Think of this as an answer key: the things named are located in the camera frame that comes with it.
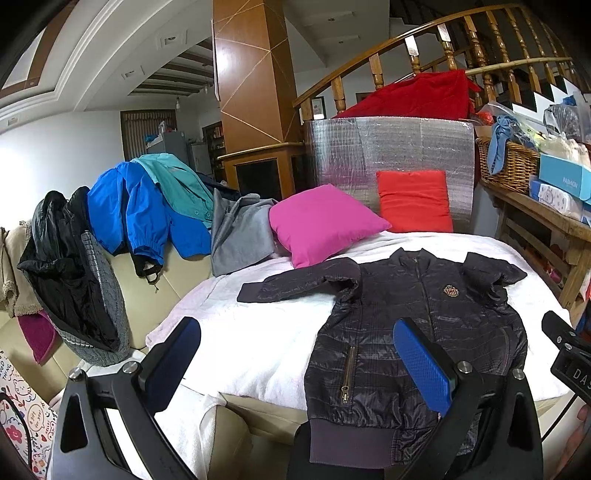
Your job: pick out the black shiny jacket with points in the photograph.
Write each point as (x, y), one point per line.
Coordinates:
(54, 264)

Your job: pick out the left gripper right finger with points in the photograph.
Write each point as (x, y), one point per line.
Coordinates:
(488, 427)

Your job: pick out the beige garment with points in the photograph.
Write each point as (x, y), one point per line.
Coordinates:
(16, 292)

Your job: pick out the grey refrigerator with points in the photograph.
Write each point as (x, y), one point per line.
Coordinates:
(172, 143)

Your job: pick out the magenta cloth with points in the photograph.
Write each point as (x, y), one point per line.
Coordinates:
(39, 334)

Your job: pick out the wooden pillar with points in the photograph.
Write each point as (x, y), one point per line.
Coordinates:
(256, 91)

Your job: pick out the grey knitted garment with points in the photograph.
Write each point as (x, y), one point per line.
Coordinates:
(107, 302)

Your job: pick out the blue jacket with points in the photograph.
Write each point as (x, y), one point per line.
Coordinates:
(127, 213)

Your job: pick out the silver foil insulation panel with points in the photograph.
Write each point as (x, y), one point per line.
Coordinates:
(349, 152)

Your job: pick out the white bed blanket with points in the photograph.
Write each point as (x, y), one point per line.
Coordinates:
(261, 351)

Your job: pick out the teal shirt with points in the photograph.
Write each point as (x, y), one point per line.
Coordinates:
(180, 185)

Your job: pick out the cartoon patterned bag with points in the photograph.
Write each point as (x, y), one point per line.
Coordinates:
(27, 420)

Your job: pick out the blue tissue box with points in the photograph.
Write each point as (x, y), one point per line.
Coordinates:
(566, 175)

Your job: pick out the blue cloth in basket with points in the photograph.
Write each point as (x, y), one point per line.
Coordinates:
(505, 129)

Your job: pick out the red cloth on panel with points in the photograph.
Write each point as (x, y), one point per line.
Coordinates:
(435, 95)

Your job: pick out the pink pillow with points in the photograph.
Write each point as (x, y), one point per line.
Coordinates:
(320, 222)

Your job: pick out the red pillow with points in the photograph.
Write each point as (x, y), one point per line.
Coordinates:
(415, 201)

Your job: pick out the black quilted jacket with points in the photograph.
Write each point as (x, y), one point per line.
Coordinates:
(369, 402)

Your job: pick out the wooden stair railing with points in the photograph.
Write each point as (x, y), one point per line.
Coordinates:
(504, 48)

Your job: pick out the white tissue pack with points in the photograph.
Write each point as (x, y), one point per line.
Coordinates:
(556, 199)

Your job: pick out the wicker basket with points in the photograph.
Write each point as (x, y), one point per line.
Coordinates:
(520, 166)

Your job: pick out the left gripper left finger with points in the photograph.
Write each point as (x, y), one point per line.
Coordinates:
(85, 444)

